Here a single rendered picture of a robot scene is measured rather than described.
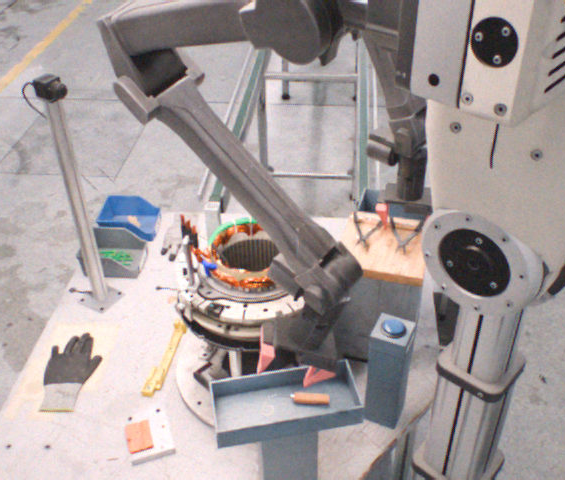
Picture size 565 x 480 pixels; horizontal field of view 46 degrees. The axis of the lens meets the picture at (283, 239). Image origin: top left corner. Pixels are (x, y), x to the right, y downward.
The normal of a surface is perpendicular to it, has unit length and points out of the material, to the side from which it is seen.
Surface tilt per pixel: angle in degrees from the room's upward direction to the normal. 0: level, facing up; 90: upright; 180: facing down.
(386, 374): 90
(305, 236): 42
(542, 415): 0
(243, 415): 0
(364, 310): 90
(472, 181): 109
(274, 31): 102
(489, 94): 90
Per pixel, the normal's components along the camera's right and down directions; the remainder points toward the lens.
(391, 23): -0.66, 0.60
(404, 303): -0.28, 0.59
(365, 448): -0.02, -0.79
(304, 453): 0.19, 0.59
